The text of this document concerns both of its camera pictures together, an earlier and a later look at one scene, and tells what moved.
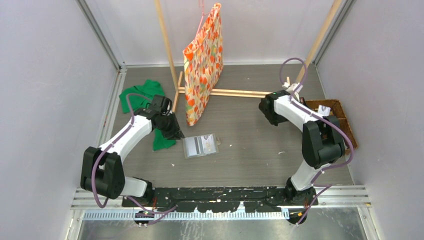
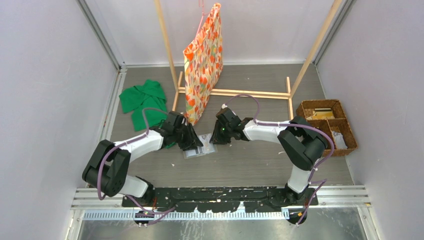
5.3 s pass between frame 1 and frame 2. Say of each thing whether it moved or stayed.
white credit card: stayed
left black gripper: moved
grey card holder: stayed
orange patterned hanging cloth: stayed
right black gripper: moved
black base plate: stayed
